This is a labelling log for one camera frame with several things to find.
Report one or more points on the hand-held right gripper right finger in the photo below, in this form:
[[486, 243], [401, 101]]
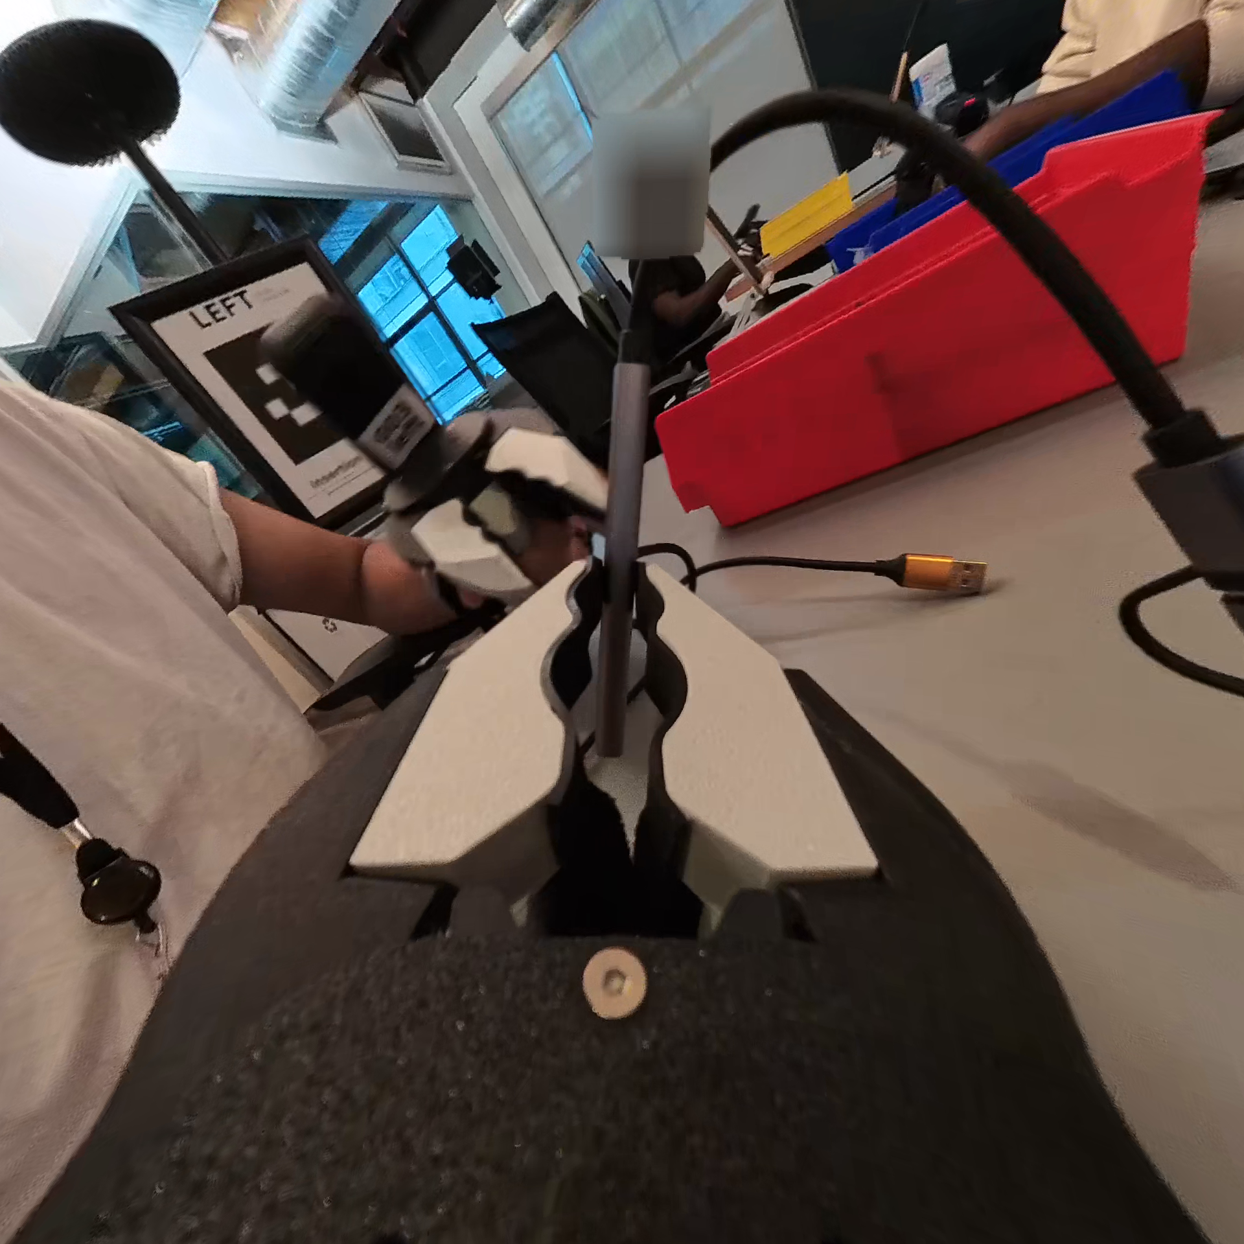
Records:
[[769, 760]]

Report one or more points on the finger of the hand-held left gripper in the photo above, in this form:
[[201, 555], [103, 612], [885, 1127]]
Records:
[[465, 550], [553, 468]]

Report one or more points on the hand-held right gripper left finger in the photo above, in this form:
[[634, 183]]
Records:
[[465, 760]]

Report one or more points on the grey USB hub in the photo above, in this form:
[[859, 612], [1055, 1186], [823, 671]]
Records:
[[622, 485]]

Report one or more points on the person's left forearm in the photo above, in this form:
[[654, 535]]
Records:
[[291, 562]]

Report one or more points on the grey desk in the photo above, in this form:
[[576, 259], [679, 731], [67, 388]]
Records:
[[971, 731]]

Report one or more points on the person's left hand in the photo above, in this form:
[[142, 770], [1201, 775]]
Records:
[[418, 597]]

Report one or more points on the black framed marker sign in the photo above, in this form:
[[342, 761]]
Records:
[[185, 340]]

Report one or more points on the yellow bin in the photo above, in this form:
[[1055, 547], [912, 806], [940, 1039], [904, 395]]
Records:
[[807, 214]]

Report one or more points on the red plastic bin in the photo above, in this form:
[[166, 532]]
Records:
[[922, 372]]

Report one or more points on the black foam disc stand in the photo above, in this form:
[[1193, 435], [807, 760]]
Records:
[[87, 88]]

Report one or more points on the blue bin with white label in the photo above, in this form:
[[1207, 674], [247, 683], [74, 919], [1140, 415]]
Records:
[[1118, 114]]

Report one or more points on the black camera on stand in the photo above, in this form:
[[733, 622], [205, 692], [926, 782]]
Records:
[[474, 269]]

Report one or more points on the silver ventilation duct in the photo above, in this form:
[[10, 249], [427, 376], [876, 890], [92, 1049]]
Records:
[[322, 58]]

